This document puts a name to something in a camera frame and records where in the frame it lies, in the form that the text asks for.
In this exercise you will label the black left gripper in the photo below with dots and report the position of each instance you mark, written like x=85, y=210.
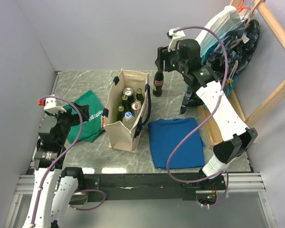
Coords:
x=74, y=117

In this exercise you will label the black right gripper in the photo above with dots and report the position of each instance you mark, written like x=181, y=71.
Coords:
x=163, y=54

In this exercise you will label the dark cola glass bottle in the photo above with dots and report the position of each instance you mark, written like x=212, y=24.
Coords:
x=158, y=83

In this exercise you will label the clear water bottle blue cap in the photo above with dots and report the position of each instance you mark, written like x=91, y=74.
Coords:
x=128, y=120

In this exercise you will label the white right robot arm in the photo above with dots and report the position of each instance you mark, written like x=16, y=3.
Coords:
x=237, y=136

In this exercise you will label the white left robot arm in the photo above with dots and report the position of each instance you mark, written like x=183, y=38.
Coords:
x=54, y=185

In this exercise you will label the beige canvas tote bag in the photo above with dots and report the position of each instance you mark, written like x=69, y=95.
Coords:
x=120, y=137

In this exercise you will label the green folded t-shirt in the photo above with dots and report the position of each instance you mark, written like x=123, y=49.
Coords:
x=91, y=128

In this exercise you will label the green glass bottle front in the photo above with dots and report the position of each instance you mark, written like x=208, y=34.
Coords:
x=120, y=114

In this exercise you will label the green glass bottle middle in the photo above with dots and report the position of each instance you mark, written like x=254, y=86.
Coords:
x=126, y=104

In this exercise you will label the green glass bottle gold cap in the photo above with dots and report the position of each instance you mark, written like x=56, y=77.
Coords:
x=139, y=95

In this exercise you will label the dark patterned hanging shirt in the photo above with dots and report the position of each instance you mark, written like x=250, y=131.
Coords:
x=245, y=45

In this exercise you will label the turquoise hanging shirt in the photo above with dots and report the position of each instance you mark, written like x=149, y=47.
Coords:
x=214, y=58

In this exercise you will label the white hanging shirt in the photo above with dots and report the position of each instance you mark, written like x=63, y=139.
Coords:
x=219, y=24

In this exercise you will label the blue folded t-shirt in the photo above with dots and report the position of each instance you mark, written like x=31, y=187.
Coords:
x=165, y=135

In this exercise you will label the orange clothes hanger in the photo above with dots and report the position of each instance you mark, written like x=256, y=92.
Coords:
x=242, y=7

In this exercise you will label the wooden clothes rack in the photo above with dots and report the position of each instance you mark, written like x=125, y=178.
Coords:
x=260, y=89

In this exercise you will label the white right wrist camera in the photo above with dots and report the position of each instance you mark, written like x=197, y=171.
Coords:
x=175, y=37

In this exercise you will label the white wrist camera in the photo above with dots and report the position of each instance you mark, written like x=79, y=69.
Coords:
x=175, y=37
x=50, y=105

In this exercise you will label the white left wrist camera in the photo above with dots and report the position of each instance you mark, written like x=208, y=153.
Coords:
x=50, y=105

